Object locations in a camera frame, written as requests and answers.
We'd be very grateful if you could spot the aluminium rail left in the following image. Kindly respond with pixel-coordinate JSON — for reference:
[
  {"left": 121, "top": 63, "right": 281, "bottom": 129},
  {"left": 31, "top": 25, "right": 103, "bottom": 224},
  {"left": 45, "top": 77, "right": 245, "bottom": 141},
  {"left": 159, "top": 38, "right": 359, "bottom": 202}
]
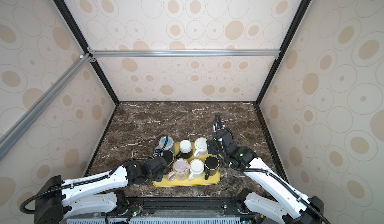
[{"left": 1, "top": 53, "right": 91, "bottom": 159}]

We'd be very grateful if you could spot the blue mug yellow inside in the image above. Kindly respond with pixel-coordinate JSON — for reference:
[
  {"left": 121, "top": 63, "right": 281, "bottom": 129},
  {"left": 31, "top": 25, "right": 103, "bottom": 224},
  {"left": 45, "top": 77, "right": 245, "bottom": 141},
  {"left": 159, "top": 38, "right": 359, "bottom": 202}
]
[{"left": 156, "top": 137, "right": 176, "bottom": 154}]

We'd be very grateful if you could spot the black mug front row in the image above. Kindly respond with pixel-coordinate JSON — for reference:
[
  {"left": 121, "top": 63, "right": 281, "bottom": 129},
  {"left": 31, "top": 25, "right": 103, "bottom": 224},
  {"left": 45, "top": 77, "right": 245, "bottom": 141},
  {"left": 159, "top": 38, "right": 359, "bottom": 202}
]
[{"left": 204, "top": 156, "right": 220, "bottom": 180}]

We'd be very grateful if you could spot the yellow plastic tray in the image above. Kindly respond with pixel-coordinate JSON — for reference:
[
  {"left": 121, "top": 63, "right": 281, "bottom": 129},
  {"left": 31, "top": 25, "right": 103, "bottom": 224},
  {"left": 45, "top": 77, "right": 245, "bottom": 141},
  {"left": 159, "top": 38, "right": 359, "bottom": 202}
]
[{"left": 152, "top": 142, "right": 221, "bottom": 188}]

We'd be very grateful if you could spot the pink iridescent mug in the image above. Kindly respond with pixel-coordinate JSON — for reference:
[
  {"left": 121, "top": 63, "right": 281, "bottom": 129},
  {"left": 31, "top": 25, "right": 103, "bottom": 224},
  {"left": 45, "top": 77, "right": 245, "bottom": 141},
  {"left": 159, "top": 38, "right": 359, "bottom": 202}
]
[{"left": 167, "top": 158, "right": 190, "bottom": 182}]

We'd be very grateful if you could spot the black base frame rail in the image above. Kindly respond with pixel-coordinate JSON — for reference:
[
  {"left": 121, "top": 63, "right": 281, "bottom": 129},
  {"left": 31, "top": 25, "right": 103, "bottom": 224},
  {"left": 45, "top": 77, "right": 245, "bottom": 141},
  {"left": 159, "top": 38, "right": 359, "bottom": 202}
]
[{"left": 103, "top": 197, "right": 265, "bottom": 224}]

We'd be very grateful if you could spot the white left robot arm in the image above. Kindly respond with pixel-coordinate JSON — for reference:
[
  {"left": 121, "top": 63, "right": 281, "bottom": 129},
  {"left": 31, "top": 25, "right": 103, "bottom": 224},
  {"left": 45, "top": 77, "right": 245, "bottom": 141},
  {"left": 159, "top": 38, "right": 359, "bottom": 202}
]
[{"left": 20, "top": 149, "right": 169, "bottom": 224}]

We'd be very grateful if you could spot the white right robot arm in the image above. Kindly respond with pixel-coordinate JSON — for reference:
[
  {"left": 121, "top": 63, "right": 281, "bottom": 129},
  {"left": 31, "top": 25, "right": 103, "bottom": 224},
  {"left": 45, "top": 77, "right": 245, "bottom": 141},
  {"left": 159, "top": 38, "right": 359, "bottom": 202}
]
[{"left": 207, "top": 112, "right": 329, "bottom": 224}]

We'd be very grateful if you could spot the black mug white base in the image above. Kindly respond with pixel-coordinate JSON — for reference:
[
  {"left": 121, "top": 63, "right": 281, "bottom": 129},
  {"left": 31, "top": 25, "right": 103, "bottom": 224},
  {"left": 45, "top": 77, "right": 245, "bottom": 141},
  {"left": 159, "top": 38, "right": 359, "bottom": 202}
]
[{"left": 176, "top": 140, "right": 194, "bottom": 159}]

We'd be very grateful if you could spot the aluminium rail back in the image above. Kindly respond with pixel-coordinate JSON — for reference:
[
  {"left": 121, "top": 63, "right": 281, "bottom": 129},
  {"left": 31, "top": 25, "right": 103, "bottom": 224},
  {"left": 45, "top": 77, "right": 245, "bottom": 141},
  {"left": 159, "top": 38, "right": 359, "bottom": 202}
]
[{"left": 91, "top": 49, "right": 280, "bottom": 58}]

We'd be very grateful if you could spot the aluminium rail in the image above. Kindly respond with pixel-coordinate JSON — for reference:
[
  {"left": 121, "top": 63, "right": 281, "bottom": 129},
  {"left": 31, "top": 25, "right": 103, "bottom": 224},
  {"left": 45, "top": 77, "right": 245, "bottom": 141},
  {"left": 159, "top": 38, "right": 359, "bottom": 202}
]
[
  {"left": 91, "top": 49, "right": 280, "bottom": 58},
  {"left": 1, "top": 53, "right": 91, "bottom": 159}
]

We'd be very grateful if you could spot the black left corner post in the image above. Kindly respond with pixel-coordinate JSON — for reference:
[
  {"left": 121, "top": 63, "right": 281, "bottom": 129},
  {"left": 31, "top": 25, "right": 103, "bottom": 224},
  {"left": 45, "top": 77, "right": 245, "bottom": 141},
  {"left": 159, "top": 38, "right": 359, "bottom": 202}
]
[{"left": 53, "top": 0, "right": 120, "bottom": 106}]

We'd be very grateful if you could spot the white mug upside down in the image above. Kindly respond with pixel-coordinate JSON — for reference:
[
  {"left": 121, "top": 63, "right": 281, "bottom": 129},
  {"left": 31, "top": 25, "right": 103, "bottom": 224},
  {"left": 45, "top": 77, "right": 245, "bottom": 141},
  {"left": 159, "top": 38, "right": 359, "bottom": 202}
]
[{"left": 194, "top": 137, "right": 208, "bottom": 158}]

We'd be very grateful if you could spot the white mug front row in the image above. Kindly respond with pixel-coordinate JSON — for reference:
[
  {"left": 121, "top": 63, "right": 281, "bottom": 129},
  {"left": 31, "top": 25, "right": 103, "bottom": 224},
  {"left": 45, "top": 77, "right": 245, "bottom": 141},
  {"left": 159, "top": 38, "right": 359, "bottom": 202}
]
[{"left": 188, "top": 159, "right": 205, "bottom": 181}]

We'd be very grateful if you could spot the black corner frame post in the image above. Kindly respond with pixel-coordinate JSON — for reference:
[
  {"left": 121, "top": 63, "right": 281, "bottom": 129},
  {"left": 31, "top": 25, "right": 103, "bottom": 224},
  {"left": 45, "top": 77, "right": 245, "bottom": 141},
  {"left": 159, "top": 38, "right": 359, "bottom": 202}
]
[{"left": 255, "top": 0, "right": 312, "bottom": 106}]

